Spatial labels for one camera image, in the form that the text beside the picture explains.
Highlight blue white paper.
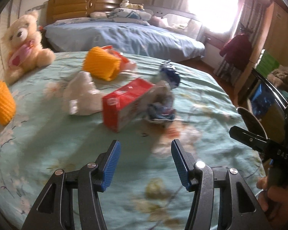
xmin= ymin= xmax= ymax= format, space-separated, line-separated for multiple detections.
xmin=144 ymin=80 xmax=176 ymax=126

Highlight cream teddy bear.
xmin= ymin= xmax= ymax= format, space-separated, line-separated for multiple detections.
xmin=2 ymin=10 xmax=55 ymax=85

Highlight teal floral bed sheet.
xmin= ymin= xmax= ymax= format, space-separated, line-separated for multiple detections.
xmin=0 ymin=52 xmax=265 ymax=229

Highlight wooden wardrobe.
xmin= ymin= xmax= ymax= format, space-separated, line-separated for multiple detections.
xmin=233 ymin=0 xmax=288 ymax=96

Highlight blue bed cover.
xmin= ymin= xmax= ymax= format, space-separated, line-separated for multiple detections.
xmin=45 ymin=22 xmax=205 ymax=62

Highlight blue white pillow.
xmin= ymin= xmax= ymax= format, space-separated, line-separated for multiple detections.
xmin=108 ymin=8 xmax=152 ymax=21

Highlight wooden headboard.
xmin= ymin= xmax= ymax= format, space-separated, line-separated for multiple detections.
xmin=46 ymin=0 xmax=122 ymax=25

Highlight person's right hand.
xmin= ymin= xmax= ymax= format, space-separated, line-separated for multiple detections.
xmin=257 ymin=177 xmax=288 ymax=224

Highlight white crumpled plastic bag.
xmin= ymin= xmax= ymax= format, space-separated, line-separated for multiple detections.
xmin=63 ymin=71 xmax=104 ymax=116

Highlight dark trash bin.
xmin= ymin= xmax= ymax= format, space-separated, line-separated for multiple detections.
xmin=236 ymin=106 xmax=267 ymax=139

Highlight small plush toy on headboard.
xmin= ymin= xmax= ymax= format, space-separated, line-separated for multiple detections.
xmin=120 ymin=0 xmax=145 ymax=10

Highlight dark red hanging coat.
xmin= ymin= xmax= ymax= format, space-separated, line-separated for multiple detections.
xmin=219 ymin=34 xmax=252 ymax=71

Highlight white bed guard rail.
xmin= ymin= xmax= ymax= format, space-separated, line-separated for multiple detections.
xmin=145 ymin=5 xmax=204 ymax=42

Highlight orange foam fruit net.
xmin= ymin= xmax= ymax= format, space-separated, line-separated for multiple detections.
xmin=82 ymin=47 xmax=121 ymax=81

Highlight green storage boxes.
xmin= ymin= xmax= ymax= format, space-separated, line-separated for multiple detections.
xmin=255 ymin=49 xmax=279 ymax=78

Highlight brown plush toy on cabinet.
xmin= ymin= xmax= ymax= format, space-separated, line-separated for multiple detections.
xmin=267 ymin=69 xmax=288 ymax=92

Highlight red white carton box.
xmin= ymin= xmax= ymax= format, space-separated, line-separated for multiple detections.
xmin=102 ymin=78 xmax=155 ymax=132

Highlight dark wooden nightstand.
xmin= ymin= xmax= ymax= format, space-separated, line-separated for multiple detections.
xmin=40 ymin=29 xmax=56 ymax=53

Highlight blue foil snack wrapper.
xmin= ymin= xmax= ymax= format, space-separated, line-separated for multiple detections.
xmin=158 ymin=60 xmax=180 ymax=89

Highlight pink pillow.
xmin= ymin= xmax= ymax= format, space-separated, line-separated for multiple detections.
xmin=90 ymin=11 xmax=108 ymax=19

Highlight black tv cabinet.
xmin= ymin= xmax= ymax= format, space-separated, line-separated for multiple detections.
xmin=238 ymin=69 xmax=288 ymax=139

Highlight red white plastic bag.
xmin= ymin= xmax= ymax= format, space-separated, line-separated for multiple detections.
xmin=102 ymin=45 xmax=137 ymax=72

